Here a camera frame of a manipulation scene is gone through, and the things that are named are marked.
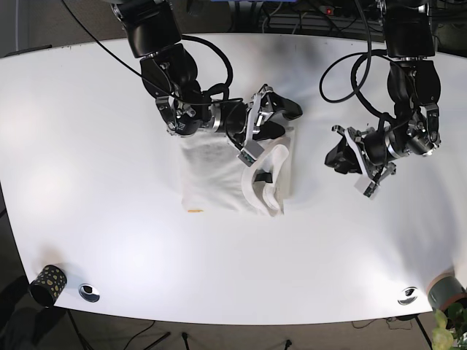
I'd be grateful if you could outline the metal table grommet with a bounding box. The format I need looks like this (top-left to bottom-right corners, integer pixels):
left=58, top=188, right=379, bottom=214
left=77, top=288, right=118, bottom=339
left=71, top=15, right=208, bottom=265
left=397, top=287, right=419, bottom=306
left=78, top=284, right=100, bottom=303

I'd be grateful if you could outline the left metal table grommet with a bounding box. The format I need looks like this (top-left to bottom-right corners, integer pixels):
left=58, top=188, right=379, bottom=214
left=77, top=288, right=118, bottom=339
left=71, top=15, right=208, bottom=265
left=78, top=284, right=100, bottom=303

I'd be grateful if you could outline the right metal table grommet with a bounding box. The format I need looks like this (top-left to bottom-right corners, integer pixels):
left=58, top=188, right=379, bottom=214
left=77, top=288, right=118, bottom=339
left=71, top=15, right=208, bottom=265
left=397, top=287, right=419, bottom=306

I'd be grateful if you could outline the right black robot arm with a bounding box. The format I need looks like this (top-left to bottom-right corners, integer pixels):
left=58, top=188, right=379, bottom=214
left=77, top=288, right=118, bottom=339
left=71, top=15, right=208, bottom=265
left=111, top=1, right=303, bottom=166

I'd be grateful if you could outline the black floral cup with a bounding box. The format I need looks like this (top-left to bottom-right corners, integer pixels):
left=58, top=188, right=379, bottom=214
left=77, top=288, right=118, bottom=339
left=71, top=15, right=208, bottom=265
left=29, top=265, right=68, bottom=308

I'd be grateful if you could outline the white T-shirt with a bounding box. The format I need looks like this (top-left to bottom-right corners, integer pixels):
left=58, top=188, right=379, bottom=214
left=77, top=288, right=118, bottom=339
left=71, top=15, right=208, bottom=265
left=178, top=127, right=295, bottom=217

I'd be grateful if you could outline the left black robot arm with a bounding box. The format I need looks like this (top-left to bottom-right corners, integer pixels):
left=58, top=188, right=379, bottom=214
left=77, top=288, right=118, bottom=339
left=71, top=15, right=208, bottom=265
left=325, top=1, right=441, bottom=198

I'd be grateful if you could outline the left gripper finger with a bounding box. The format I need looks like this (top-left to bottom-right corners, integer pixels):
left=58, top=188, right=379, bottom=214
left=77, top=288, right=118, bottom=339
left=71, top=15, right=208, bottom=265
left=324, top=141, right=362, bottom=174

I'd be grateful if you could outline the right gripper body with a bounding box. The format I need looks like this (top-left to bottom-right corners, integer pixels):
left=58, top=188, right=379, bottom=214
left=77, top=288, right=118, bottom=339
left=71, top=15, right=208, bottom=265
left=216, top=85, right=276, bottom=166

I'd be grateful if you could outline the grey plant pot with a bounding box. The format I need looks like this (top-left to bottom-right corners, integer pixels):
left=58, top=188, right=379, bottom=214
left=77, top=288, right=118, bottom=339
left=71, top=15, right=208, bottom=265
left=426, top=273, right=466, bottom=311

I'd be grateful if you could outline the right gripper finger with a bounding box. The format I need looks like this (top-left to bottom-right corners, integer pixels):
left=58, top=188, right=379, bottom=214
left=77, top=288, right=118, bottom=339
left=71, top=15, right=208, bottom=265
left=255, top=121, right=285, bottom=141
left=270, top=93, right=303, bottom=121

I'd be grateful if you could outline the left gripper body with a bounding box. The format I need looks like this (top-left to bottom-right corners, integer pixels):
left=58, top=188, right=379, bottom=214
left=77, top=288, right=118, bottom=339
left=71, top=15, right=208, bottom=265
left=331, top=125, right=399, bottom=199

